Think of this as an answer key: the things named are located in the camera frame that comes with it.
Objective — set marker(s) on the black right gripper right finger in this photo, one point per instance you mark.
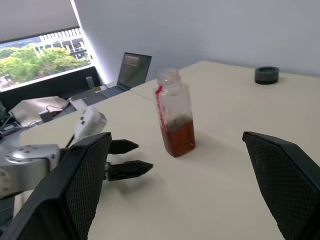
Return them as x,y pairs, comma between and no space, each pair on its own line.
290,185

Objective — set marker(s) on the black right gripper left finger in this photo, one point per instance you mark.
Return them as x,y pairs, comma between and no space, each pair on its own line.
67,190

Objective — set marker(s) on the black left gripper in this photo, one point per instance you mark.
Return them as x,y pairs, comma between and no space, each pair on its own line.
107,171

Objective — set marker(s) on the clear bottle with red contents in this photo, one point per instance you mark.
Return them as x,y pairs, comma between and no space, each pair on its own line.
177,120

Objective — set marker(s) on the black power adapter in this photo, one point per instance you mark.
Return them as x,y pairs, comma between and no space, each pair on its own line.
45,116

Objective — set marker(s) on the small grey box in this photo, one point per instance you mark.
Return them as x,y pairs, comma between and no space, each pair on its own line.
89,82

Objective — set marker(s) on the beige bag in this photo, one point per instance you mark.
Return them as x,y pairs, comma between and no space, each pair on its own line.
32,108

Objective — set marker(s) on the dark grey laptop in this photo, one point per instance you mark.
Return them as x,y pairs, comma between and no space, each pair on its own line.
132,70

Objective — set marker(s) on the dark grey round puck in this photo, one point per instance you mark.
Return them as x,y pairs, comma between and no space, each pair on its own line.
266,75

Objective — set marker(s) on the window with trees outside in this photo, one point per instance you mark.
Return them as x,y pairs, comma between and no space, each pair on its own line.
37,60

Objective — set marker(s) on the grey roller blind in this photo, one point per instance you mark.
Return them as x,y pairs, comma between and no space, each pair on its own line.
35,17

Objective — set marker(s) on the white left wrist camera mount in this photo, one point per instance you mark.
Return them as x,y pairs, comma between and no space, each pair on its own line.
90,123

